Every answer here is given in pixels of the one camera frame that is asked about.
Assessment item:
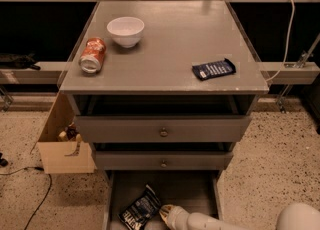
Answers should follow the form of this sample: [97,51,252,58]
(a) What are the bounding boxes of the top grey drawer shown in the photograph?
[75,116,251,143]

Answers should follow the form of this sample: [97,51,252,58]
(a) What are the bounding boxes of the grey drawer cabinet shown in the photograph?
[59,0,270,230]

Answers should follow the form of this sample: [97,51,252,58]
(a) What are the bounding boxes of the middle grey drawer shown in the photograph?
[94,151,233,170]

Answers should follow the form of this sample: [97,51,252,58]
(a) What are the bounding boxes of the bottom grey drawer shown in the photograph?
[102,170,222,230]

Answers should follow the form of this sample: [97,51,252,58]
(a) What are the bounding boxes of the grey drawer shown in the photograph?
[102,170,222,230]
[94,151,233,170]
[75,116,251,143]

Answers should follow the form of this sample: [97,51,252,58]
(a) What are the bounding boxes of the orange soda can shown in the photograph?
[78,37,106,74]

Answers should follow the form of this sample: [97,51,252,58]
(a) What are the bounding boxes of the white hanging cable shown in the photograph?
[265,0,297,83]

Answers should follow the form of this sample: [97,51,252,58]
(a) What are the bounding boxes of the dark blue snack bar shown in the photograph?
[192,58,236,81]

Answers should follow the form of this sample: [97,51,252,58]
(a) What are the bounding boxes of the black floor cable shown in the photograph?
[0,165,53,230]

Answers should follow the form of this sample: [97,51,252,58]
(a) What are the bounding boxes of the white ceramic bowl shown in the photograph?
[107,17,145,48]

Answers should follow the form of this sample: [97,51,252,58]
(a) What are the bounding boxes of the cardboard box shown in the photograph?
[37,93,96,174]

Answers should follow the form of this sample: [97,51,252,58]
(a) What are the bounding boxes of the black object on shelf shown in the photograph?
[0,53,41,71]

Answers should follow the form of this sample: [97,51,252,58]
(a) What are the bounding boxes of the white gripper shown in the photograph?
[159,204,190,230]

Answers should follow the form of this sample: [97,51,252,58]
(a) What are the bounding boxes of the items inside cardboard box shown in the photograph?
[57,123,82,157]

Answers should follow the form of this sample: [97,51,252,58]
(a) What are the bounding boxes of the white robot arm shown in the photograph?
[159,203,320,230]

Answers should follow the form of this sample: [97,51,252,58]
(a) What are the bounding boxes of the blue chip bag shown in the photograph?
[118,185,161,230]

